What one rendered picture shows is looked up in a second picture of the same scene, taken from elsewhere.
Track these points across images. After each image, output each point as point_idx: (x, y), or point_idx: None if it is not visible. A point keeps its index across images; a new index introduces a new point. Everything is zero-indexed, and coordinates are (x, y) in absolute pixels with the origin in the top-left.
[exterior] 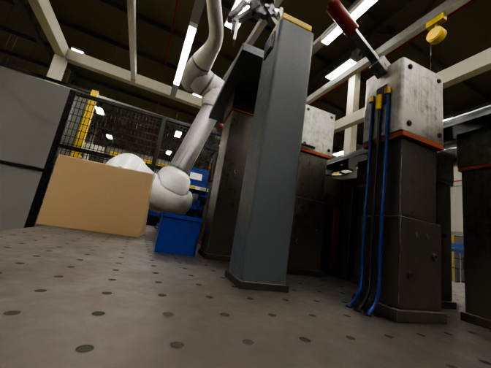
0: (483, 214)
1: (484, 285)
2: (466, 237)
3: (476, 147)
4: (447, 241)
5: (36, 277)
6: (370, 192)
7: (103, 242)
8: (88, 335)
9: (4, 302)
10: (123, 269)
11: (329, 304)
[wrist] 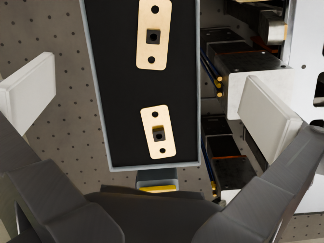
0: (259, 160)
1: (249, 141)
2: (256, 147)
3: None
4: None
5: (75, 120)
6: (209, 146)
7: (47, 6)
8: (105, 151)
9: (83, 140)
10: (93, 97)
11: None
